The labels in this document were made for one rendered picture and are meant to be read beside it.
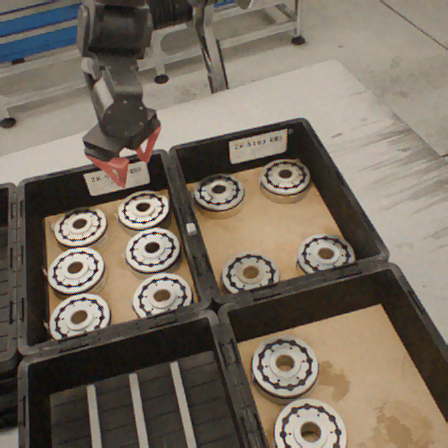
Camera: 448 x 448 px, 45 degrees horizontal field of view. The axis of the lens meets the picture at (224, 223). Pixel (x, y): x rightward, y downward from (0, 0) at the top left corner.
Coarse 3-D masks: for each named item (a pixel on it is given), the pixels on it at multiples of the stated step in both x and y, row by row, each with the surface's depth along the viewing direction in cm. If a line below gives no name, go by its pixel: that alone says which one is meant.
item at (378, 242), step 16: (256, 128) 111; (272, 128) 111; (304, 128) 110; (192, 144) 109; (208, 144) 109; (320, 144) 106; (176, 160) 106; (176, 176) 103; (336, 176) 100; (352, 192) 97; (192, 208) 97; (368, 224) 92; (208, 256) 89; (384, 256) 87; (208, 272) 87; (320, 272) 85; (336, 272) 85; (256, 288) 84; (272, 288) 84; (224, 304) 83
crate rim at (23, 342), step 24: (72, 168) 106; (96, 168) 106; (168, 168) 105; (24, 192) 103; (24, 216) 98; (24, 240) 94; (192, 240) 92; (24, 264) 91; (192, 264) 89; (24, 288) 87; (24, 312) 84; (168, 312) 82; (24, 336) 81; (72, 336) 81; (96, 336) 80
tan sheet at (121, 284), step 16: (160, 192) 114; (112, 208) 112; (48, 224) 110; (112, 224) 109; (176, 224) 108; (48, 240) 107; (112, 240) 106; (128, 240) 106; (48, 256) 104; (112, 256) 103; (112, 272) 101; (128, 272) 101; (176, 272) 100; (48, 288) 99; (112, 288) 98; (128, 288) 98; (192, 288) 97; (112, 304) 96; (128, 304) 96; (128, 320) 94
